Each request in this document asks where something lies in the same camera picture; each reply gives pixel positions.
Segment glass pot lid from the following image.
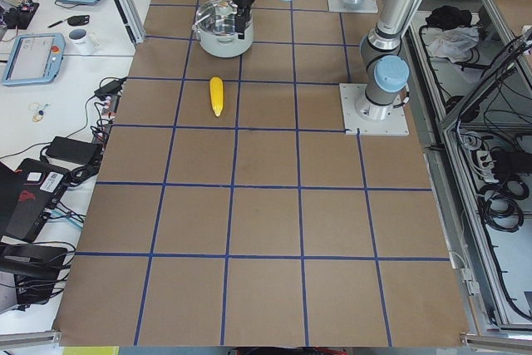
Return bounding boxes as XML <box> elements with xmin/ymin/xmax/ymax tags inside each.
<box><xmin>195</xmin><ymin>0</ymin><xmax>237</xmax><ymax>36</ymax></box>

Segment yellow corn cob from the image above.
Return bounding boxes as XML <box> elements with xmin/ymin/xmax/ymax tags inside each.
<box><xmin>209</xmin><ymin>76</ymin><xmax>224</xmax><ymax>117</ymax></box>

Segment pale green cooking pot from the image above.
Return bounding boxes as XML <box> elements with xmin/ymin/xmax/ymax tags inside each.
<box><xmin>193</xmin><ymin>19</ymin><xmax>254</xmax><ymax>58</ymax></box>

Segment black power adapter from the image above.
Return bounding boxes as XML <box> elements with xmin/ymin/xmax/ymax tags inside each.
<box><xmin>94</xmin><ymin>77</ymin><xmax>127</xmax><ymax>100</ymax></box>

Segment white mug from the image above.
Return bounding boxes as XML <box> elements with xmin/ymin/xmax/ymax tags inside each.
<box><xmin>68</xmin><ymin>28</ymin><xmax>100</xmax><ymax>56</ymax></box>

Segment black cloth bundle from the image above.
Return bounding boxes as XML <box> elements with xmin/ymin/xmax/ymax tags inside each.
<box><xmin>426</xmin><ymin>5</ymin><xmax>472</xmax><ymax>30</ymax></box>

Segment white crumpled cloth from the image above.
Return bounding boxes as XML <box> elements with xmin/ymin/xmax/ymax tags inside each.
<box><xmin>427</xmin><ymin>27</ymin><xmax>480</xmax><ymax>62</ymax></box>

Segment lower blue teach pendant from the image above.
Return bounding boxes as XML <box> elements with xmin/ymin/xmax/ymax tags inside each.
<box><xmin>1</xmin><ymin>33</ymin><xmax>66</xmax><ymax>86</ymax></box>

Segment black power brick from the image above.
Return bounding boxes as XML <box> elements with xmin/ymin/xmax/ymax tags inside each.
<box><xmin>45</xmin><ymin>136</ymin><xmax>103</xmax><ymax>165</ymax></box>

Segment black laptop computer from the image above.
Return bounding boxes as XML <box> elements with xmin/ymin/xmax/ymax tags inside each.
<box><xmin>1</xmin><ymin>158</ymin><xmax>70</xmax><ymax>243</ymax></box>

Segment white power strip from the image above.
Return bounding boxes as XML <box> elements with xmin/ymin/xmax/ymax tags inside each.
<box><xmin>475</xmin><ymin>150</ymin><xmax>498</xmax><ymax>183</ymax></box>

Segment black docking device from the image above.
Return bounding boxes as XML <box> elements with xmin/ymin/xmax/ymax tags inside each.
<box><xmin>1</xmin><ymin>243</ymin><xmax>75</xmax><ymax>313</ymax></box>

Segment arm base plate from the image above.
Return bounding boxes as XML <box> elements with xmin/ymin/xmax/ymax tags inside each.
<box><xmin>339</xmin><ymin>83</ymin><xmax>409</xmax><ymax>136</ymax></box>
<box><xmin>325</xmin><ymin>0</ymin><xmax>379</xmax><ymax>13</ymax></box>

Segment coiled black cables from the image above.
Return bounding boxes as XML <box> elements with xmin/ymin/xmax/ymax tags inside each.
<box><xmin>475</xmin><ymin>180</ymin><xmax>526</xmax><ymax>232</ymax></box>

